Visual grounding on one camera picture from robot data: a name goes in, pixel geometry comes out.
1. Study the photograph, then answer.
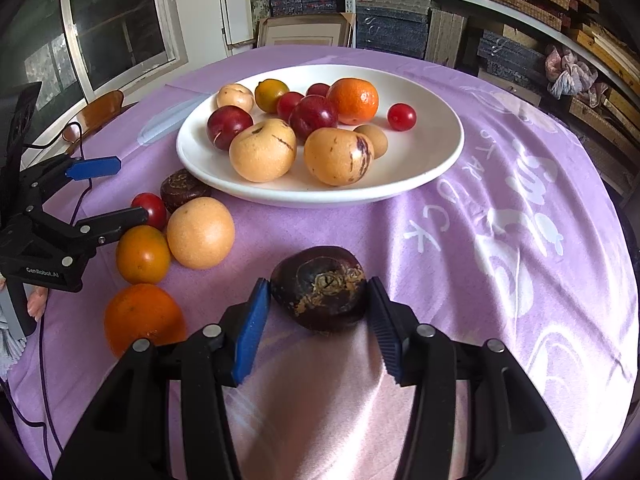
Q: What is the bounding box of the small tan fruit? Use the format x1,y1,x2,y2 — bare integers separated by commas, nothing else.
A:
215,84,255,113

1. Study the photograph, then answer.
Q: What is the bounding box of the red cherry tomato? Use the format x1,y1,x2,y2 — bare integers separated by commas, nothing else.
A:
387,103,416,131
131,192,168,232
306,84,330,96
277,91,304,122

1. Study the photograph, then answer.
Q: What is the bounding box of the black cable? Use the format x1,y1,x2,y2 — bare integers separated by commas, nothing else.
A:
0,120,97,474

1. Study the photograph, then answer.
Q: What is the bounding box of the framed picture leaning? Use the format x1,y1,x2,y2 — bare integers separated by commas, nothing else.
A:
256,12,356,48

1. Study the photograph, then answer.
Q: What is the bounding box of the metal shelving unit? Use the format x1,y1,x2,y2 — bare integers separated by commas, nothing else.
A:
346,0,639,198

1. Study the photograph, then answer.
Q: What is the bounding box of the large orange mandarin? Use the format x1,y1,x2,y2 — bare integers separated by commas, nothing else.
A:
103,284,186,359
326,78,378,126

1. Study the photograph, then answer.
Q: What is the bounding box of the purple tablecloth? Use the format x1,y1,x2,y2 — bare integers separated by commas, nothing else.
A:
48,47,639,479

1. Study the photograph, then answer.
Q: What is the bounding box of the large tan pear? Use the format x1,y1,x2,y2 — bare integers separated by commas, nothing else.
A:
229,118,297,183

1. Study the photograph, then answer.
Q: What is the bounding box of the window with white frame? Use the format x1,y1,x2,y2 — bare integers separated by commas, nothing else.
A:
0,0,189,106

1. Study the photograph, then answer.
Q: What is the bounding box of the yellow cherry tomato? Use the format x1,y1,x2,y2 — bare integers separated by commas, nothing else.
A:
254,78,290,115

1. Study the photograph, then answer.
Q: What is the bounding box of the dark red plum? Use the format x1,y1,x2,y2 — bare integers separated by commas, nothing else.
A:
207,105,254,152
288,96,338,143

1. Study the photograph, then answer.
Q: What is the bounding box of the small orange tangerine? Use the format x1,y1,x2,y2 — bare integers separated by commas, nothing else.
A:
115,226,171,285

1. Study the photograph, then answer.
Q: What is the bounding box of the small brown longan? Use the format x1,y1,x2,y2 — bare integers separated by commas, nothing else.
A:
354,124,388,159

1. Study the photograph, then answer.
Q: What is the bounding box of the pink crumpled plastic bag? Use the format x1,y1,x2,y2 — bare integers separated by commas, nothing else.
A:
544,46,599,107

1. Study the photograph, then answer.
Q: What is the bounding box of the dark mangosteen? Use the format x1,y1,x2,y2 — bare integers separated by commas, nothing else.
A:
160,169,213,214

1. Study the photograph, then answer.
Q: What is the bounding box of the round tan pear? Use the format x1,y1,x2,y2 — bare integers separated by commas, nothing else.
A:
166,197,235,270

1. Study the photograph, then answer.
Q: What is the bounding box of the wooden chair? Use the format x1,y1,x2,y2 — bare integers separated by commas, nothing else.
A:
62,90,136,155

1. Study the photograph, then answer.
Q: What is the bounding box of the dark passion fruit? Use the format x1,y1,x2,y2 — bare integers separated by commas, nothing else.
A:
270,246,368,333

